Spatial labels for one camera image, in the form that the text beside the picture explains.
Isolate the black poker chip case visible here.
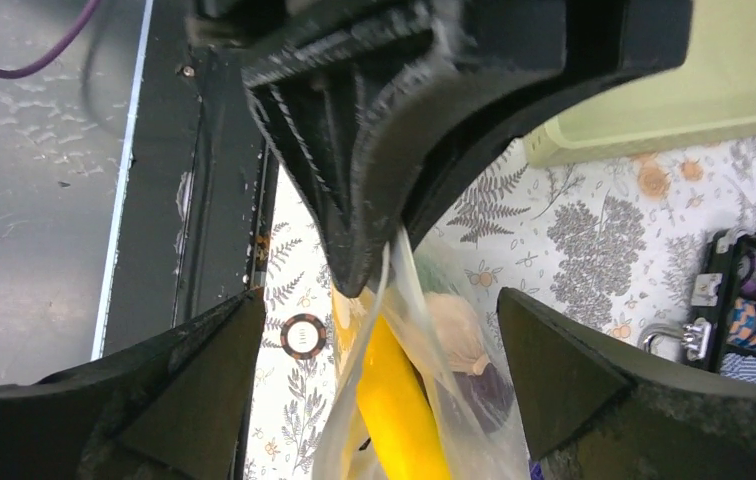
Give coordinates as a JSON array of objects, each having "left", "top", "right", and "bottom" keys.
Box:
[{"left": 638, "top": 228, "right": 756, "bottom": 384}]

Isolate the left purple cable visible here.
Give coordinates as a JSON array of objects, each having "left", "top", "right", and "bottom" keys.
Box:
[{"left": 0, "top": 0, "right": 104, "bottom": 81}]

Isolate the light green plastic basket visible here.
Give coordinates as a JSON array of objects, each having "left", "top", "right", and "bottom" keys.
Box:
[{"left": 523, "top": 0, "right": 756, "bottom": 168}]

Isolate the small brown ring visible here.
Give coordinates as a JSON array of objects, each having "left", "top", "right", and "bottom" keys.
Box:
[{"left": 279, "top": 313, "right": 328, "bottom": 361}]

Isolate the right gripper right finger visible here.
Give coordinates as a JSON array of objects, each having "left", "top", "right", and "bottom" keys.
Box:
[{"left": 497, "top": 288, "right": 756, "bottom": 479}]

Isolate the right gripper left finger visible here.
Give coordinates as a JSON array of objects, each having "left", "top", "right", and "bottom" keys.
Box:
[{"left": 0, "top": 289, "right": 266, "bottom": 479}]

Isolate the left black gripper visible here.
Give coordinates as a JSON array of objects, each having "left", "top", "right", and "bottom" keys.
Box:
[{"left": 185, "top": 1, "right": 458, "bottom": 296}]

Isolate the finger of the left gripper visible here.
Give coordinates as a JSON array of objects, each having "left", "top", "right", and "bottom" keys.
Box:
[{"left": 404, "top": 1, "right": 693, "bottom": 244}]

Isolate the brown nut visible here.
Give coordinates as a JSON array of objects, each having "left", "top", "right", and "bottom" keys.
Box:
[{"left": 453, "top": 363, "right": 516, "bottom": 434}]

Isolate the yellow banana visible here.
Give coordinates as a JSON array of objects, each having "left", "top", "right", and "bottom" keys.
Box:
[{"left": 356, "top": 315, "right": 451, "bottom": 480}]

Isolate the clear zip top bag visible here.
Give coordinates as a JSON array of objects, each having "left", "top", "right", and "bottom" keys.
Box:
[{"left": 312, "top": 230, "right": 531, "bottom": 479}]

